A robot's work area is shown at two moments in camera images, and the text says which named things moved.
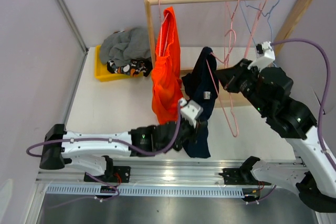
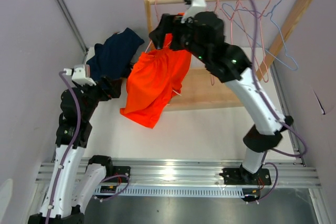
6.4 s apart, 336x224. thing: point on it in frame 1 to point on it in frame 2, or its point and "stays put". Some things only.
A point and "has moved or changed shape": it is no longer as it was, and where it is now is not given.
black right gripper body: [244, 80] to [183, 33]
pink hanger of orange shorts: [161, 25] to [157, 16]
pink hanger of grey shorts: [232, 30] to [244, 23]
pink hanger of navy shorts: [216, 60] to [231, 20]
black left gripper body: [189, 132] to [94, 94]
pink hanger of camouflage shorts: [260, 10] has moved or changed shape
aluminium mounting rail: [155, 178] stays put
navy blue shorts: [200, 86] to [114, 56]
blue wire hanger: [261, 11] to [270, 14]
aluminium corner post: [66, 9] stays put
